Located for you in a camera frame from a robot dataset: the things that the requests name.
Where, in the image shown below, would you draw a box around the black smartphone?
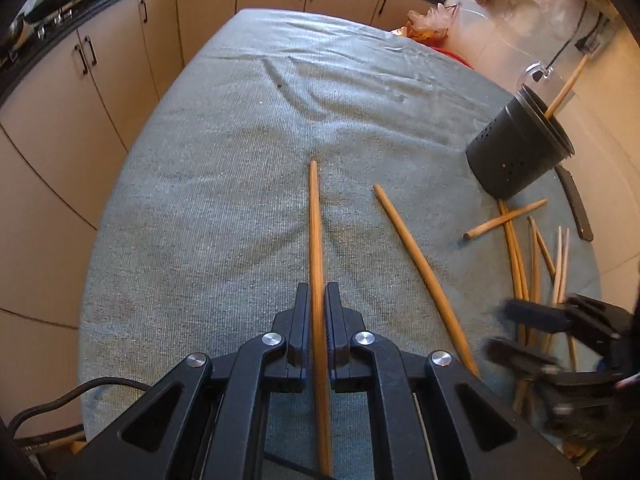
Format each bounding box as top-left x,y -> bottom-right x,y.
556,164 -> 594,242

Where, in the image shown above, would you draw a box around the green towel tablecloth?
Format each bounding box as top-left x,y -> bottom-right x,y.
77,8 -> 603,480

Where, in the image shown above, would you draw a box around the white wall outlet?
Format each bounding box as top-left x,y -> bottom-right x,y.
574,15 -> 615,56

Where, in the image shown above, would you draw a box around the gas stove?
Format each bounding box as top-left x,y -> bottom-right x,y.
34,6 -> 84,39

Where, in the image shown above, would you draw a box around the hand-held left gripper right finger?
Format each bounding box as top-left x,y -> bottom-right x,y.
325,282 -> 583,480

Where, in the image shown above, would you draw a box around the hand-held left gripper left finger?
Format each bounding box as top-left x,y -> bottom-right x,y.
55,282 -> 312,480

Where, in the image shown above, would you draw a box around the black perforated utensil holder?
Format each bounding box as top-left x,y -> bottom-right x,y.
466,84 -> 576,198

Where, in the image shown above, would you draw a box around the black wall power cable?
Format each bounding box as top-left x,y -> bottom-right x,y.
545,0 -> 590,73

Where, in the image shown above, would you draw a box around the bunch of wooden chopsticks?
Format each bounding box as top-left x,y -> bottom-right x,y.
462,199 -> 581,411

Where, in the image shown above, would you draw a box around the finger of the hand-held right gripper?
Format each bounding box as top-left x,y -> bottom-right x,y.
502,297 -> 571,333
486,336 -> 563,378

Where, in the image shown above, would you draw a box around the beige kitchen base cabinets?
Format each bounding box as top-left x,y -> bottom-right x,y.
0,0 -> 446,331

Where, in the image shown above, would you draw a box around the clear glass pitcher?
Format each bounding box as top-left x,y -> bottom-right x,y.
515,35 -> 596,106

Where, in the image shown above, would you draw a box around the long bamboo chopstick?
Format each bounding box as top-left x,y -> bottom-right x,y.
308,160 -> 333,478
372,184 -> 482,380
544,54 -> 591,120

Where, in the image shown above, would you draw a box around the steel cooking pot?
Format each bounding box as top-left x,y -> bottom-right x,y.
6,14 -> 27,47

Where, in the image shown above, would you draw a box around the red round object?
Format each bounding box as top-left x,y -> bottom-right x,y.
430,46 -> 475,70

